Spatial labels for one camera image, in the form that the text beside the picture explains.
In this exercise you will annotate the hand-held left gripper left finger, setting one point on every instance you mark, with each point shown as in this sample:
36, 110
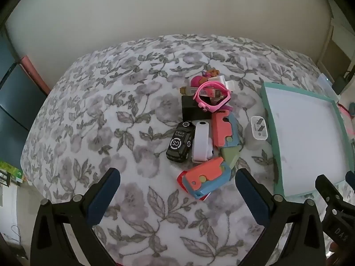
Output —
103, 196

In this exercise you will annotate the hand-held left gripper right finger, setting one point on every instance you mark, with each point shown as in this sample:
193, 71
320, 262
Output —
252, 196

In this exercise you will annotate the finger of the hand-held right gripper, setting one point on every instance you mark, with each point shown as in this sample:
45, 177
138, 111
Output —
350, 177
330, 191

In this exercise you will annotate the coral blue toy knife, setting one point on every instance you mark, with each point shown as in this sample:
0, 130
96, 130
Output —
222, 127
205, 176

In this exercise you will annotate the teal rimmed white tray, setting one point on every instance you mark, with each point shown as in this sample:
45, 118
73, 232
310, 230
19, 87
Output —
305, 133

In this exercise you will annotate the white charger cube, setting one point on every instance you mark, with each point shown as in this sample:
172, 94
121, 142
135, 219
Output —
259, 127

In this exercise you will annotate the red small packet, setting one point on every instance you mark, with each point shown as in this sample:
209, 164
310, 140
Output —
180, 182

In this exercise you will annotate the black toy car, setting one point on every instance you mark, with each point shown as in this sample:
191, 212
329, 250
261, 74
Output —
179, 144

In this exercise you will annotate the pink kids watch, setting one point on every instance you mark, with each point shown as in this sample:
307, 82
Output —
213, 105

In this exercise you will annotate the white ribbed plug adapter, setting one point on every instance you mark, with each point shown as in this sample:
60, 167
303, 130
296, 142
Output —
228, 84

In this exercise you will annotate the gold glitter lighter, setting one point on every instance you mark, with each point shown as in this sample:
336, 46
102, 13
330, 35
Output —
188, 90

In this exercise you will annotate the pink doll figure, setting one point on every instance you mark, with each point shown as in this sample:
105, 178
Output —
197, 81

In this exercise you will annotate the white pink crocheted mat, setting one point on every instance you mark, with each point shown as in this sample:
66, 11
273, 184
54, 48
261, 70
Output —
348, 113

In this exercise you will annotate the grey floral blanket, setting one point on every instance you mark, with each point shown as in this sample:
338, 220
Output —
111, 116

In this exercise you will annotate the black power adapter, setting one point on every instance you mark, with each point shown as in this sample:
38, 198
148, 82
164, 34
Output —
339, 84

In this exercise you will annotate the green box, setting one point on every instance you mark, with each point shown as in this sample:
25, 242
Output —
9, 169

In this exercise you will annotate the white power strip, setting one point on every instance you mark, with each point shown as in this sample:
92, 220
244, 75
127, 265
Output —
324, 81

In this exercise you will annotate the dark teal cabinet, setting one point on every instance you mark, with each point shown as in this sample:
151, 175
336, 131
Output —
11, 102

